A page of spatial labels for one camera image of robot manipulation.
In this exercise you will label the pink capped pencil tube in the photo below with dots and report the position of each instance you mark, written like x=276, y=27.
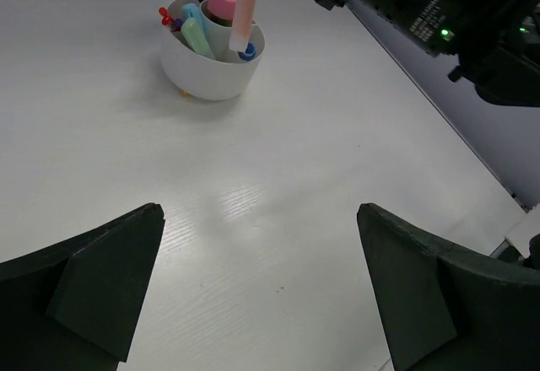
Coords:
x=221, y=11

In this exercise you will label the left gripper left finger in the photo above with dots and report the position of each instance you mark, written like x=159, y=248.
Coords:
x=75, y=305

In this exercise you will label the white round desk organizer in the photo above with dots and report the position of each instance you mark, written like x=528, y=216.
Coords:
x=223, y=78

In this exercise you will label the red pen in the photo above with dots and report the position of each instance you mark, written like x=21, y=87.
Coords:
x=166, y=20

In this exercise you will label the clear spray bottle blue cap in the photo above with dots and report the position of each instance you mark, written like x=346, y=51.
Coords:
x=249, y=53

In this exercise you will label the orange pastel highlighter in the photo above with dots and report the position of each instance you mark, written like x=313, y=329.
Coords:
x=241, y=25

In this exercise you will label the blue pastel highlighter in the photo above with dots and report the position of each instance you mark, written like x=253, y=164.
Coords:
x=192, y=10

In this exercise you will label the green pastel highlighter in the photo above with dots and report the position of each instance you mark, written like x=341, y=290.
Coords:
x=196, y=39

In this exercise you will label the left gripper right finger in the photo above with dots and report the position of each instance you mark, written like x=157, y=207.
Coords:
x=445, y=307

